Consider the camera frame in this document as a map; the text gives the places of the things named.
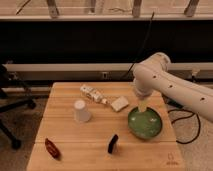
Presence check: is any white tube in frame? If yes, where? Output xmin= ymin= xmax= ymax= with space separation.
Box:
xmin=80 ymin=84 xmax=108 ymax=105

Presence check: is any black cable on floor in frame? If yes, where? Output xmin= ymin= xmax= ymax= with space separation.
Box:
xmin=163 ymin=96 xmax=202 ymax=145

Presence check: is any black hanging cable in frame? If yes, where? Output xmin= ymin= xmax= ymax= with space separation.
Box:
xmin=120 ymin=11 xmax=156 ymax=81

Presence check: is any red brown pepper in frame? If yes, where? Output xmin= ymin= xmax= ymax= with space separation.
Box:
xmin=45 ymin=138 xmax=60 ymax=159

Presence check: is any white ceramic cup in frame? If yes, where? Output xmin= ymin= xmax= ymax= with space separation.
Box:
xmin=74 ymin=100 xmax=91 ymax=122

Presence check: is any black office chair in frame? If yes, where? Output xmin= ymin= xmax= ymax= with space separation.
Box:
xmin=0 ymin=64 xmax=36 ymax=150

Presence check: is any green bowl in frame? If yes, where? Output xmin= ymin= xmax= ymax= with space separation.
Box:
xmin=128 ymin=107 xmax=163 ymax=140

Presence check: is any beige sponge block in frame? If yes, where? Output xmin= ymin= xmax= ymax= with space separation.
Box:
xmin=111 ymin=96 xmax=129 ymax=112

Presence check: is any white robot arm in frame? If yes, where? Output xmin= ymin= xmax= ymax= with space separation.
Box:
xmin=133 ymin=52 xmax=213 ymax=123

